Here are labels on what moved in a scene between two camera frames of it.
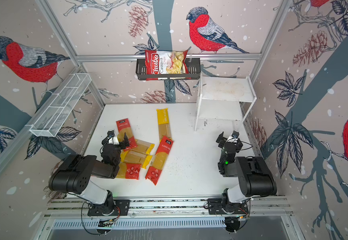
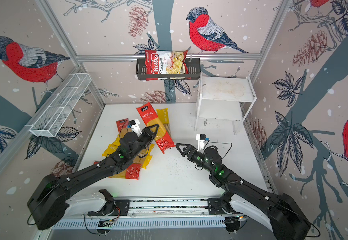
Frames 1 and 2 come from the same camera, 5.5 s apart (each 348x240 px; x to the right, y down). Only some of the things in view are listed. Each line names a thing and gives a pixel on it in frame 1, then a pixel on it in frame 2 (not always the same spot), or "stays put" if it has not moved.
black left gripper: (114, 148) to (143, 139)
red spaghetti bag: (158, 160) to (163, 137)
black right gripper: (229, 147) to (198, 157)
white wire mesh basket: (52, 116) stays put
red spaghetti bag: (123, 126) stays put
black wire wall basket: (193, 71) stays put
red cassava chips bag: (165, 62) stays put
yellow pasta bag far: (163, 121) stays put
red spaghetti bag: (127, 170) stays put
